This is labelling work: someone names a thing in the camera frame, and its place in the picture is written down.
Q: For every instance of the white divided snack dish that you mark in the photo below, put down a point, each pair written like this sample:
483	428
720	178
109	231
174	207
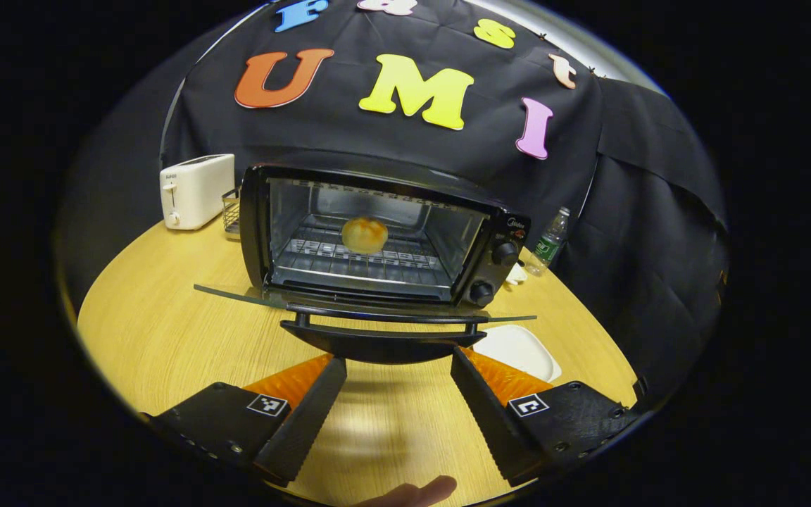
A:
516	274

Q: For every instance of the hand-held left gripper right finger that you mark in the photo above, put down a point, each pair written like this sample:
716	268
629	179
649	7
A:
486	422

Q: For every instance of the white toaster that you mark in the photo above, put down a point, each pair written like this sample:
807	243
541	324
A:
194	190

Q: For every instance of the white square plate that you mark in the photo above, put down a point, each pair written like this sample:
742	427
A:
518	352

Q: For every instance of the black electric oven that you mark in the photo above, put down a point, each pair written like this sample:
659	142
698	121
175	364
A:
377	341

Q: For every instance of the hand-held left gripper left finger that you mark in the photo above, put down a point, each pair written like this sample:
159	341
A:
307	422

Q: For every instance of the black backdrop cloth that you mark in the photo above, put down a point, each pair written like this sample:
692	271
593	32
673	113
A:
321	137

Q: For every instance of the clear plastic water bottle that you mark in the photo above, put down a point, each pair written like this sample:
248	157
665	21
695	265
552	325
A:
550	243

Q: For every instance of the yellow steamed bun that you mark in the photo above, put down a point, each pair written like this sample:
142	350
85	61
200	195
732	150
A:
365	235

